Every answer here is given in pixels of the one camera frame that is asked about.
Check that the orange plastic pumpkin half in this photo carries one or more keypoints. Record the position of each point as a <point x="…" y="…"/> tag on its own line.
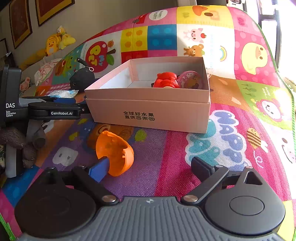
<point x="117" y="150"/>

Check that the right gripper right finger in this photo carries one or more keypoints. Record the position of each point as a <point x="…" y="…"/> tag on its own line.
<point x="222" y="186"/>

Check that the framed wall picture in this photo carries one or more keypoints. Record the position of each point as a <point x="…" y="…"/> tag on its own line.
<point x="47" y="9"/>

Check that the yellow plush duck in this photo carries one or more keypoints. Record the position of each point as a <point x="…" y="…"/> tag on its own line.
<point x="65" y="38"/>

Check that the brown knitted plush toy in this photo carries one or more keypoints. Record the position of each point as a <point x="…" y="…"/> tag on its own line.
<point x="14" y="138"/>

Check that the pink round tin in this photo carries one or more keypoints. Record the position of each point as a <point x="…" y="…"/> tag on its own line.
<point x="190" y="80"/>

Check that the pink white crumpled cloth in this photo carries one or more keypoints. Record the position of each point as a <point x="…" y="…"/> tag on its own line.
<point x="44" y="71"/>

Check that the black plush toy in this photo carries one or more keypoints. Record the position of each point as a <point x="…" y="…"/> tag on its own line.
<point x="83" y="77"/>

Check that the red wooden doll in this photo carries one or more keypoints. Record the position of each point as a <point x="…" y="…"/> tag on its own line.
<point x="166" y="80"/>

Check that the yellow plush tiger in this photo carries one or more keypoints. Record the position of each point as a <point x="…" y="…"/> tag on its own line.
<point x="52" y="44"/>

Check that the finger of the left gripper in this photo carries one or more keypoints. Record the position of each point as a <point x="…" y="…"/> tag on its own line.
<point x="56" y="111"/>
<point x="53" y="99"/>

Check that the pink cardboard box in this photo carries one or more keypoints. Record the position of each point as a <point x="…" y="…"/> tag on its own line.
<point x="125" y="96"/>

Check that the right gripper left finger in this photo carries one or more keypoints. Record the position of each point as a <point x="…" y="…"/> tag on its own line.
<point x="79" y="186"/>

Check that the blue tissue pack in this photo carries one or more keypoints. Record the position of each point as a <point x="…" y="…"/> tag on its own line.
<point x="63" y="93"/>

